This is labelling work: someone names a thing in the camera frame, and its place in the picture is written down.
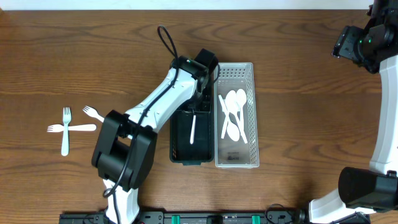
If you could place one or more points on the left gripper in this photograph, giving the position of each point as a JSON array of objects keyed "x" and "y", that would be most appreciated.
[{"x": 196, "y": 106}]

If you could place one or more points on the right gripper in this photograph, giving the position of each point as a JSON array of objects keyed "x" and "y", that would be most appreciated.
[{"x": 341, "y": 42}]

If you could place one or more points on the white plastic spoon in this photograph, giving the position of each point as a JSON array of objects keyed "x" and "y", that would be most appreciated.
[
  {"x": 241, "y": 99},
  {"x": 192, "y": 134},
  {"x": 225, "y": 123},
  {"x": 233, "y": 108},
  {"x": 232, "y": 129}
]

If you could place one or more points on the white plastic fork diagonal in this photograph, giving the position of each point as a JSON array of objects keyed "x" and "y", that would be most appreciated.
[{"x": 93, "y": 113}]

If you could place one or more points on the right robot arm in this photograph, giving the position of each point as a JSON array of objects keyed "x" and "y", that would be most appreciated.
[{"x": 363, "y": 192}]

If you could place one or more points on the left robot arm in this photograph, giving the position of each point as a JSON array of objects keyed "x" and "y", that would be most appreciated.
[{"x": 124, "y": 152}]

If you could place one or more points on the black plastic basket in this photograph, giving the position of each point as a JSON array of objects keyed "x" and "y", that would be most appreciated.
[{"x": 181, "y": 151}]

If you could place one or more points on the clear plastic basket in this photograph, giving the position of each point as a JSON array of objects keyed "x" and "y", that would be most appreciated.
[{"x": 229, "y": 153}]

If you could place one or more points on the white plastic fork upright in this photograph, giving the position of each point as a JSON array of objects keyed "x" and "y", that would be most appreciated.
[{"x": 67, "y": 117}]

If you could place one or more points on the white plastic fork crosswise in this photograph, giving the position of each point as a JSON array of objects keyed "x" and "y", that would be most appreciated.
[{"x": 57, "y": 128}]

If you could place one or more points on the black mounting rail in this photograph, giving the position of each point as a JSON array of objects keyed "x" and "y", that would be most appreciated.
[{"x": 271, "y": 216}]

